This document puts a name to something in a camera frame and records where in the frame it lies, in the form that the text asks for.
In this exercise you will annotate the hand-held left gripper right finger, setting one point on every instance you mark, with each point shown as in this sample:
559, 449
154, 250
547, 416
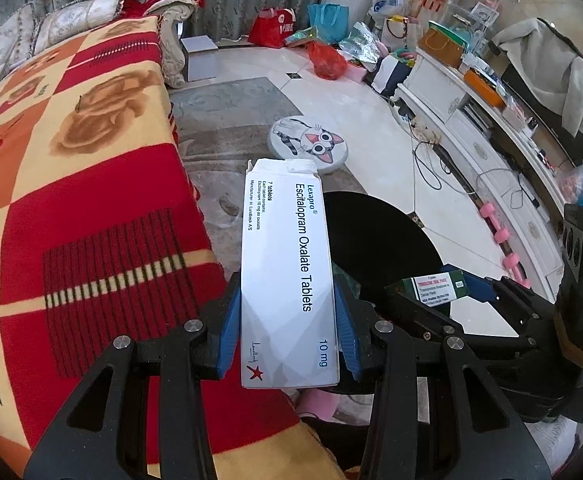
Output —
347, 330

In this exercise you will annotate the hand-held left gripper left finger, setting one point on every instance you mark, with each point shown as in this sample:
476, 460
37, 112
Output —
229, 330

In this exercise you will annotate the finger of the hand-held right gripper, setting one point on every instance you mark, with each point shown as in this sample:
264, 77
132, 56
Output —
416, 312
474, 285

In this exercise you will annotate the small green white box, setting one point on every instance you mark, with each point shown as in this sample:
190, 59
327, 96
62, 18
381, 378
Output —
434, 287

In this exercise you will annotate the black trash bin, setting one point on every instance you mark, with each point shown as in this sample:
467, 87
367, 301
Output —
371, 235

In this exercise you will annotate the white tablet box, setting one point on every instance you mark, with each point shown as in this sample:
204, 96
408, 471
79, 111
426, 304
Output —
286, 260

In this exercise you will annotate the pink dumbbell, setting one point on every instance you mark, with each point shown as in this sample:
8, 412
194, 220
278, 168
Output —
501, 235

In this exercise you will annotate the white television cabinet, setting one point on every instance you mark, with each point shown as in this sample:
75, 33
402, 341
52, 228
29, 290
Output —
471, 150

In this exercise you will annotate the bag of pink sweets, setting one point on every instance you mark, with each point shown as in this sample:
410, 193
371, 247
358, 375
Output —
574, 180

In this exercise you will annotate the white power strip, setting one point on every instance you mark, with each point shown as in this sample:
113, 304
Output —
425, 131

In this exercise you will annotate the cat print round stool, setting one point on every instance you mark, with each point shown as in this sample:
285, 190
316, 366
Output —
306, 142

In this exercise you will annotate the orange box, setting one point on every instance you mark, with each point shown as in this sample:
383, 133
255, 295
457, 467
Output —
484, 87

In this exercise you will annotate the black television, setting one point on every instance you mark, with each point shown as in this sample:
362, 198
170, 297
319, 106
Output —
521, 80

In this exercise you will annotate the printed red orange blanket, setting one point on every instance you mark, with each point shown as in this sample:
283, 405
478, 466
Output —
71, 185

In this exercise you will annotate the grey floor rug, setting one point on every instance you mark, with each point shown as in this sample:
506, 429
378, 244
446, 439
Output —
221, 110

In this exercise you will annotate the navy white bag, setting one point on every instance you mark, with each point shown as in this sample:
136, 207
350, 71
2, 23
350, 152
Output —
391, 75

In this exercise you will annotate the grey coat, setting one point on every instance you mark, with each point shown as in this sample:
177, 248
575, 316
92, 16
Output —
551, 60

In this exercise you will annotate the brown gift bag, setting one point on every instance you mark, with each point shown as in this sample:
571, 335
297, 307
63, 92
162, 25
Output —
441, 47

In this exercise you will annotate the teal box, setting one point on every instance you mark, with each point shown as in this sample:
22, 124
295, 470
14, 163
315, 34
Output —
459, 35

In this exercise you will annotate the white tote bag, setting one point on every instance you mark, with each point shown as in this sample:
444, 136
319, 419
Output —
401, 34

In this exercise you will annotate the silver foil bag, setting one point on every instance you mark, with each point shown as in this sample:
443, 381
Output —
361, 45

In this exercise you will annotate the red plastic bag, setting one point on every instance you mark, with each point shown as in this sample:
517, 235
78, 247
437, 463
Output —
327, 62

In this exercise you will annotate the framed photo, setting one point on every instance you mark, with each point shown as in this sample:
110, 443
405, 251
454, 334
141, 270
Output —
485, 14

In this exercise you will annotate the grey cardboard box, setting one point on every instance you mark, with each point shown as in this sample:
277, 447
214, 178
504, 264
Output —
199, 60

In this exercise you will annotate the grey upholstered sofa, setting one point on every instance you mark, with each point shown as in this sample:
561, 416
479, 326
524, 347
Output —
176, 42

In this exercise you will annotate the white blue plastic bag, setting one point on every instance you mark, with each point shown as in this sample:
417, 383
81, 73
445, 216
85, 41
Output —
389, 2

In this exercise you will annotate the shiny green foil bag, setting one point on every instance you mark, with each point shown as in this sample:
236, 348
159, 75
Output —
301, 37

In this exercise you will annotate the teal shopping bag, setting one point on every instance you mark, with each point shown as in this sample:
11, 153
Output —
329, 22

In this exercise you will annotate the red shopping bag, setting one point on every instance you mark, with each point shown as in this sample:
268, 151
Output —
271, 27

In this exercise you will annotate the red fringed blanket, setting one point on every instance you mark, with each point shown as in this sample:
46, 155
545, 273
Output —
161, 2

